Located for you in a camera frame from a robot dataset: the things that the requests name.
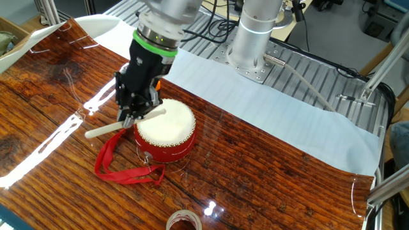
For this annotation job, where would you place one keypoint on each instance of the thin metal rod tool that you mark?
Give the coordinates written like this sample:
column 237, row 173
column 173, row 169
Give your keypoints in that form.
column 354, row 98

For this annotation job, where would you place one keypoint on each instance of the small red drum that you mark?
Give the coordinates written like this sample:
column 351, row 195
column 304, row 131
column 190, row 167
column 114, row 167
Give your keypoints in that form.
column 172, row 127

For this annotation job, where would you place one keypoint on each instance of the blue grey trouser leg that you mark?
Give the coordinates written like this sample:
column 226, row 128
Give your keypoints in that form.
column 401, row 143

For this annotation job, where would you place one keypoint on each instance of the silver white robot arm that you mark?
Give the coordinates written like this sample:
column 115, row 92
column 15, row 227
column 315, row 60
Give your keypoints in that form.
column 255, row 38

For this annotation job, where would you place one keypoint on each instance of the black chair base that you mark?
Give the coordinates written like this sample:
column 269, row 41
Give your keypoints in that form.
column 326, row 4

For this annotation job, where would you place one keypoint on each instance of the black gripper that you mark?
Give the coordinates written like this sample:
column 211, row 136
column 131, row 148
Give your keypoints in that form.
column 143, row 70

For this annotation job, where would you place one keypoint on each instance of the open cardboard box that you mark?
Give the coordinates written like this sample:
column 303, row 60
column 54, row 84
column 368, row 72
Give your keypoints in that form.
column 22, row 40

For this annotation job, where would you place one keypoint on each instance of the dark floor box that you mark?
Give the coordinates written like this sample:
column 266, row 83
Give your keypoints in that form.
column 374, row 28

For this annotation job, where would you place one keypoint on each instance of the blue plastic item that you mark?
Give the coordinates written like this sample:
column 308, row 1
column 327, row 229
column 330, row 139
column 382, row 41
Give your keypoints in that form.
column 399, row 4

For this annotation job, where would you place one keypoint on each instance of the black shoe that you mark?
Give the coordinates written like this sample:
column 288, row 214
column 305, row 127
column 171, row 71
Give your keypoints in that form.
column 401, row 206

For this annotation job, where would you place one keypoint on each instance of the grey chair back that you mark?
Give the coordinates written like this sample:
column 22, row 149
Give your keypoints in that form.
column 403, row 35

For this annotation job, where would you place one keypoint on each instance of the printed packing tape roll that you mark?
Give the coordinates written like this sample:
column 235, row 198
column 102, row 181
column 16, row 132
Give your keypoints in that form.
column 183, row 213

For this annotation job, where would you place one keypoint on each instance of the white drumstick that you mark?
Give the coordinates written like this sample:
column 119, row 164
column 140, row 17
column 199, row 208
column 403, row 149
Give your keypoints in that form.
column 102, row 130

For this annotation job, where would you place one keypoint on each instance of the aluminium frame strut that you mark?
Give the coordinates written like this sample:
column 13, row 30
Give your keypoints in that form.
column 388, row 188
column 48, row 11
column 383, row 67

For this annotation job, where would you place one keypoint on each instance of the wood grain table sheet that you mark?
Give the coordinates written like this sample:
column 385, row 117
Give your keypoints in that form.
column 255, row 179

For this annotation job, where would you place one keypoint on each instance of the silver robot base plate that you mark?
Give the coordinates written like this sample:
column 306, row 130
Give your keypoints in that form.
column 255, row 75

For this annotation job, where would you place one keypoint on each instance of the grey green bag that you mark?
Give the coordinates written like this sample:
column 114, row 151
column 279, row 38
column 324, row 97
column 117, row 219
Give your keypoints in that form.
column 5, row 41

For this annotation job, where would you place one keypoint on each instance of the pale white table cloth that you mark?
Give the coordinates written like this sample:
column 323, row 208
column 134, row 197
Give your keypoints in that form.
column 287, row 127

